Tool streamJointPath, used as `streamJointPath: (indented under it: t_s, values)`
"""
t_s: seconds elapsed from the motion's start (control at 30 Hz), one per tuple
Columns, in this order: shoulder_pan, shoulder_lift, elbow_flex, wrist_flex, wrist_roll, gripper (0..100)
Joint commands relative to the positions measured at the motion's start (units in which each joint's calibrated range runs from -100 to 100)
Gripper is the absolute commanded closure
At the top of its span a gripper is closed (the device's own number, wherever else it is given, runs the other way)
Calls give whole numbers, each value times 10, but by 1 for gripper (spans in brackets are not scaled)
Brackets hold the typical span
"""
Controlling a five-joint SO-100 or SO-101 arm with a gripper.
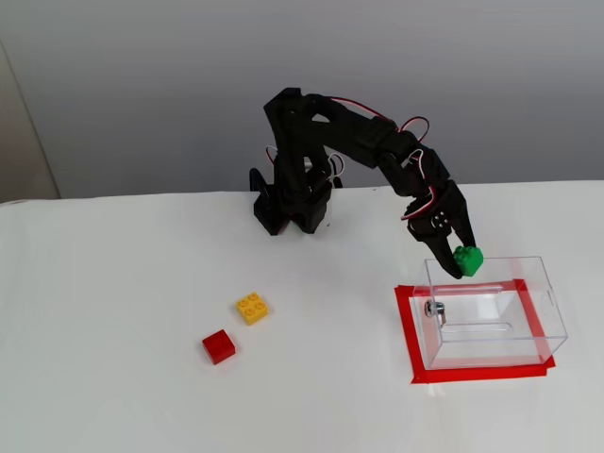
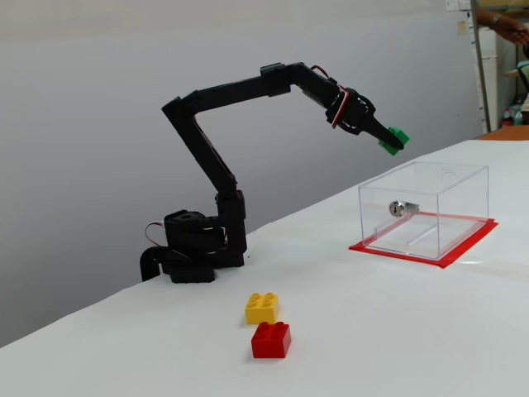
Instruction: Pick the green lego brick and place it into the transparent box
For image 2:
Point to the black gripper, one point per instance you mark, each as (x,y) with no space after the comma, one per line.
(369,124)

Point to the green lego brick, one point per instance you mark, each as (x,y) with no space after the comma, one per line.
(403,135)

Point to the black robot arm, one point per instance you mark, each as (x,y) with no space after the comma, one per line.
(223,93)

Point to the person forearm with watch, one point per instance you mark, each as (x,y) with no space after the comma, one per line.
(487,16)

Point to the transparent acrylic box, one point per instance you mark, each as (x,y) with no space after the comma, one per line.
(458,198)

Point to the yellow lego brick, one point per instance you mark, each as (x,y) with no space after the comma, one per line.
(261,312)

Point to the red lego brick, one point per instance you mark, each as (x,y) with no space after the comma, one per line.
(270,343)

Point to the bare person hand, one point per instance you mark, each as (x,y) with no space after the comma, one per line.
(518,33)

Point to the silver cam lock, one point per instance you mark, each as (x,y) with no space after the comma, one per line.
(398,209)

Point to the grey metal shelf pole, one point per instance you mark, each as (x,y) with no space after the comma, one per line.
(481,82)

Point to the white cabinet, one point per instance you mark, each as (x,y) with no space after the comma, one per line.
(491,82)

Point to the red drink bottle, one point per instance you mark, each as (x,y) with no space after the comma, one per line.
(507,120)

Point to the red tape square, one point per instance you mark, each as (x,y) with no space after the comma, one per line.
(396,256)

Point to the brown wooden table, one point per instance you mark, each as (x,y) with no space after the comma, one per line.
(512,133)

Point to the beige paper label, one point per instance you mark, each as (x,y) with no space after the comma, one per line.
(461,27)

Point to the white paper label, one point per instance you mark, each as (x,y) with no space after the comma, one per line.
(454,5)

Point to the green chair back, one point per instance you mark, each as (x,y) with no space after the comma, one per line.
(524,74)

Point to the black table clamp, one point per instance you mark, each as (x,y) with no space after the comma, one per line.
(148,264)

